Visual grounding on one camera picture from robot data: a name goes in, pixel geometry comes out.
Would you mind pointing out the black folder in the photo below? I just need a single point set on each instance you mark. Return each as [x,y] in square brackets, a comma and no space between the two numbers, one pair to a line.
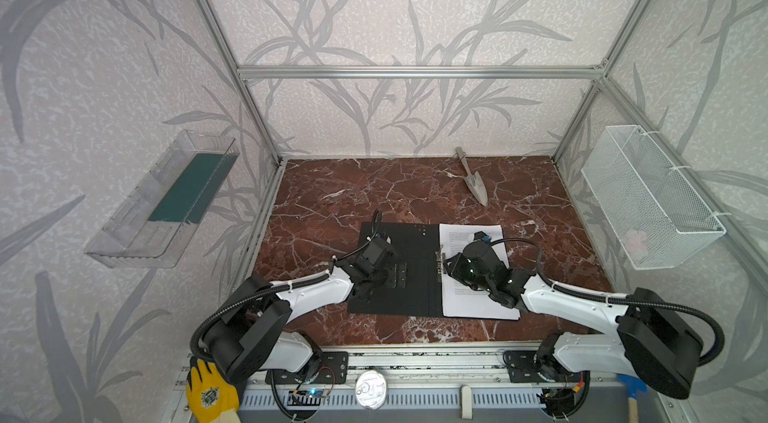
[415,286]

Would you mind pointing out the yellow black work glove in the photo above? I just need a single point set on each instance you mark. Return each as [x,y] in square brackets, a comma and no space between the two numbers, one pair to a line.
[210,398]

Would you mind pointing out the round metal can lid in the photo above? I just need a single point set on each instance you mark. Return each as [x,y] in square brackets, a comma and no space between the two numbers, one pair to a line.
[371,390]

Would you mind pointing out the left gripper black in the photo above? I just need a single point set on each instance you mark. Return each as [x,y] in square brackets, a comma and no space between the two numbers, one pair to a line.
[381,267]

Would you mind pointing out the metal lever clip mechanism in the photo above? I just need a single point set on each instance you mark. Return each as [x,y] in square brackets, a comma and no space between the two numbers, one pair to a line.
[439,258]

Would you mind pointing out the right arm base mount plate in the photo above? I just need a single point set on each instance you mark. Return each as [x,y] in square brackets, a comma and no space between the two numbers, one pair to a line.
[525,366]

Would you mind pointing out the blue shovel wooden handle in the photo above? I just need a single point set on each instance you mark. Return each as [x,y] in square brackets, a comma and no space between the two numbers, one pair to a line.
[634,386]

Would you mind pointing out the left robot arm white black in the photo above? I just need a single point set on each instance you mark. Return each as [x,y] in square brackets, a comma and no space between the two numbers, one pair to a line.
[247,334]

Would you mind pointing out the metal garden trowel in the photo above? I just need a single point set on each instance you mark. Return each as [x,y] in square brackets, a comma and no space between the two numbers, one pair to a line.
[473,180]

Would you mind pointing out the green circuit board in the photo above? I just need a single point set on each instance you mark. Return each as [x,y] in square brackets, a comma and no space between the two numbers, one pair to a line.
[309,397]

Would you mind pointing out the white wire mesh basket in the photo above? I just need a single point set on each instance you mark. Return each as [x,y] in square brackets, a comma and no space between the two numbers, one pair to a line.
[639,187]

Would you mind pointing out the pink object in basket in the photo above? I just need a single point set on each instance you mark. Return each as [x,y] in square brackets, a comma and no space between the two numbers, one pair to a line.
[636,245]

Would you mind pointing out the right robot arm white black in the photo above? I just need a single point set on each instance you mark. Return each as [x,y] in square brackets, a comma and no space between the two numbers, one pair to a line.
[639,335]

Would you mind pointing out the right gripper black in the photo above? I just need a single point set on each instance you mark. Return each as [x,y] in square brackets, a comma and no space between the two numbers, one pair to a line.
[458,270]

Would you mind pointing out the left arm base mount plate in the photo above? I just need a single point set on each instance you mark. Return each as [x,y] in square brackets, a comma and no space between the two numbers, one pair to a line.
[326,369]

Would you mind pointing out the clear plastic wall tray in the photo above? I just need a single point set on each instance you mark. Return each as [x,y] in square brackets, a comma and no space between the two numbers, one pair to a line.
[152,228]

